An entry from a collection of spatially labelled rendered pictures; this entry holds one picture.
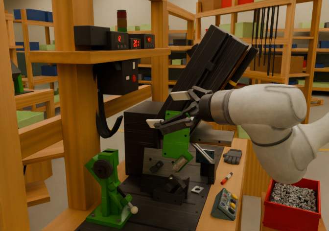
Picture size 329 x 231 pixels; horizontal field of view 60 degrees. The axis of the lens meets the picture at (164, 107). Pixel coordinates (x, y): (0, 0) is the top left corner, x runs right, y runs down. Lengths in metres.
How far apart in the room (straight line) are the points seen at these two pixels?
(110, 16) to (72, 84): 10.41
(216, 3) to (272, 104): 4.59
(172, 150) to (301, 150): 0.67
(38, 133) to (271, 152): 0.79
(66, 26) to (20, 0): 12.78
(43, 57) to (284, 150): 0.82
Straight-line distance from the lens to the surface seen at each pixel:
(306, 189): 1.59
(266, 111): 0.64
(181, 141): 1.27
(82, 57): 1.00
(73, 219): 1.28
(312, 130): 0.78
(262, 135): 0.69
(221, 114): 0.71
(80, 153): 1.20
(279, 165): 0.75
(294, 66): 4.07
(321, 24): 9.88
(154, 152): 1.33
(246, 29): 4.48
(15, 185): 0.96
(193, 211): 1.24
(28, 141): 1.09
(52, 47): 6.81
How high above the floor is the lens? 1.57
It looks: 13 degrees down
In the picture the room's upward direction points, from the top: straight up
